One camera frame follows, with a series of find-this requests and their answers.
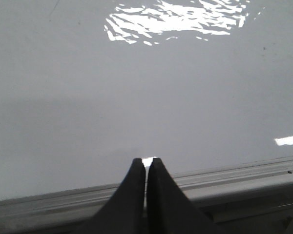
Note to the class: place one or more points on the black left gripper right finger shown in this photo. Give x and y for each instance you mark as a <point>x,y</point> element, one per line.
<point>169,211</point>

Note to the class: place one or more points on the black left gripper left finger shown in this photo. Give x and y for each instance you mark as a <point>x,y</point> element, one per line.
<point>123,212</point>

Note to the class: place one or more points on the grey cabinet below whiteboard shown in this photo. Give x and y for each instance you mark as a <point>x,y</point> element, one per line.
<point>261,215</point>

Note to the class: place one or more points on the white whiteboard with aluminium frame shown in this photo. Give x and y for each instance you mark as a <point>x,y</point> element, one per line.
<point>86,86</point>

